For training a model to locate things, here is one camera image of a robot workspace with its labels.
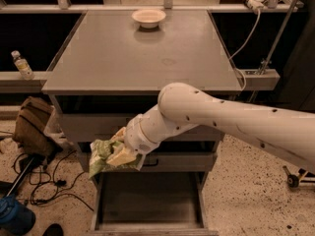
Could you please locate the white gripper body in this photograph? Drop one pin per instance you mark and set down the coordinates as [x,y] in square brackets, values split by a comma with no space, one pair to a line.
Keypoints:
[135,138]

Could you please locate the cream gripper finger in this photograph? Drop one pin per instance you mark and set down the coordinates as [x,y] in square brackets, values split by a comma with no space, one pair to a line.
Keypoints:
[121,155]
[119,135]

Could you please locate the green jalapeno chip bag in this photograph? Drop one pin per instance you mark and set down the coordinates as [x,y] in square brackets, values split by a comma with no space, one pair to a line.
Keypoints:
[101,150]

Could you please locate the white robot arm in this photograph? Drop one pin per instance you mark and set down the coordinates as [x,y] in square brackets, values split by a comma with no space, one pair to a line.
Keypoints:
[287,134]

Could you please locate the grey middle drawer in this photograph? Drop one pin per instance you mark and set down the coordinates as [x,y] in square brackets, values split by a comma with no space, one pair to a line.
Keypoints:
[179,162]

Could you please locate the grey open bottom drawer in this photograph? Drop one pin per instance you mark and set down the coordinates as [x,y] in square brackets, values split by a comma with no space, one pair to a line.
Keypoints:
[150,204]

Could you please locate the grey drawer cabinet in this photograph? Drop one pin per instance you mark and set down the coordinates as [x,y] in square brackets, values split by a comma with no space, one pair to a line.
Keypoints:
[110,65]

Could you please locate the black shoe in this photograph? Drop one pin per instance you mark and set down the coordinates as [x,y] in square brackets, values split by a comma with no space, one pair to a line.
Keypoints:
[54,230]

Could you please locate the white paper bowl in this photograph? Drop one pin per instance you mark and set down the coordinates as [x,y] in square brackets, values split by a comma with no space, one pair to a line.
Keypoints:
[148,18]

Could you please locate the clear plastic water bottle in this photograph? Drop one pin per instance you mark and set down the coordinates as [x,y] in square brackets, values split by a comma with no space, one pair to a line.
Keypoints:
[22,65]

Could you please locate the black wheeled stand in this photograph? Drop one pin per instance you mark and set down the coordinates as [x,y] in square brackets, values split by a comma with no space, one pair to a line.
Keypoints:
[303,176]

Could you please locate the metal pole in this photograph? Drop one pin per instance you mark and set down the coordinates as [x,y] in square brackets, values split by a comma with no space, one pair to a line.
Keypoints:
[263,71]

